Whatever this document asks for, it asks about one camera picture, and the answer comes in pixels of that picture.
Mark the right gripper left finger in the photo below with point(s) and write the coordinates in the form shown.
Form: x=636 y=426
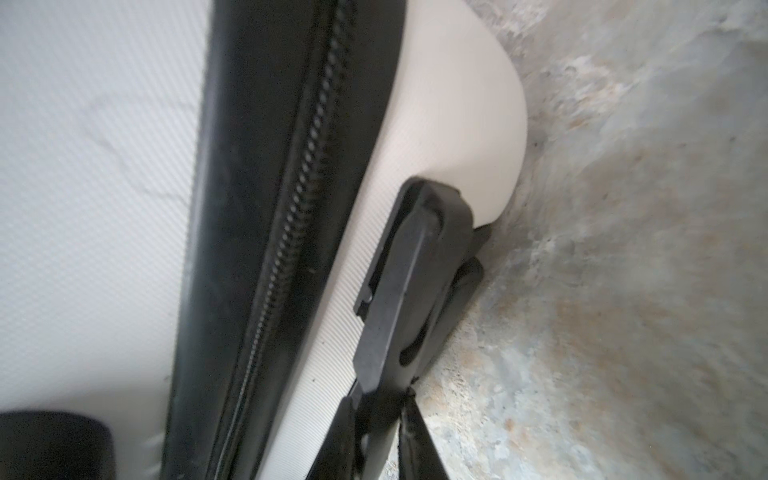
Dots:
x=335 y=459

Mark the black suitcase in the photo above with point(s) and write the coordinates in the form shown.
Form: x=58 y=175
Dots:
x=220 y=218

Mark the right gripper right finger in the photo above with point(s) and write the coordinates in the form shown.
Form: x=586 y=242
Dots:
x=418 y=458

